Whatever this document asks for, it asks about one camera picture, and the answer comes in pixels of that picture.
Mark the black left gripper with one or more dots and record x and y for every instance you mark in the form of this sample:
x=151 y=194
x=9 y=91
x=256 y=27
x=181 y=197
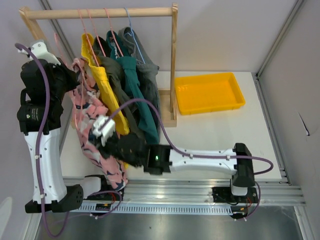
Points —
x=68 y=72

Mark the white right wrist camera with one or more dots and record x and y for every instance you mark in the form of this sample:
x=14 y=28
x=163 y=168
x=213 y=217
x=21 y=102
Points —
x=103 y=128

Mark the grey shorts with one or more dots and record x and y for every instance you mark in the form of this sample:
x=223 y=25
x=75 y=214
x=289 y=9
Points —
x=140 y=83

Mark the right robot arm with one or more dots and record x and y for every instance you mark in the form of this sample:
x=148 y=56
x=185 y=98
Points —
x=157 y=159

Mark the blue wire hanger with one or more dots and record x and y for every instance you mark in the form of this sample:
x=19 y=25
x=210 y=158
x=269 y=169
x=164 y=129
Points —
x=133 y=35

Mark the yellow shorts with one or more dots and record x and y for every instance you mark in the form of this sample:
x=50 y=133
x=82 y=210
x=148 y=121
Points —
x=99 y=74

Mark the yellow plastic tray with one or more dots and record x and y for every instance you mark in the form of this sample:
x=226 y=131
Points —
x=207 y=93

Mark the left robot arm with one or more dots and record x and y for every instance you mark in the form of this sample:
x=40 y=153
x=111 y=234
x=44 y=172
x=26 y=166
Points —
x=39 y=119

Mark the pink floral shorts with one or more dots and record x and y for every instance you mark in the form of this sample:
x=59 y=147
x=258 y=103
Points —
x=88 y=114

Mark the aluminium mounting rail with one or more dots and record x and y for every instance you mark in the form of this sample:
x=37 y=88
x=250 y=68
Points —
x=156 y=190

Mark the teal green shorts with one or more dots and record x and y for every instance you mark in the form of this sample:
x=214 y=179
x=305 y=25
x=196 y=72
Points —
x=133 y=76

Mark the wooden clothes rack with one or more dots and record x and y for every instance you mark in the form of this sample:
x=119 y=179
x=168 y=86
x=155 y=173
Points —
x=30 y=18

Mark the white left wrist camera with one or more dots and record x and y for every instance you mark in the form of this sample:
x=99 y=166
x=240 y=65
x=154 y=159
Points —
x=40 y=50

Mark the olive green shorts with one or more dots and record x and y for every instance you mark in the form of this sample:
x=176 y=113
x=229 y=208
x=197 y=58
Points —
x=116 y=77

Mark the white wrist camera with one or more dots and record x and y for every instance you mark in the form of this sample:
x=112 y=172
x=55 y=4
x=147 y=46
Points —
x=103 y=128
x=40 y=50

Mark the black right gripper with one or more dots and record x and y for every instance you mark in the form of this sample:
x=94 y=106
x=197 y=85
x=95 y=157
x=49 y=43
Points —
x=103 y=150

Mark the white cable duct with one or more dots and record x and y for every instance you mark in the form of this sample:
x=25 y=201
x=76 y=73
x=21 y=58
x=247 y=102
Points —
x=137 y=208

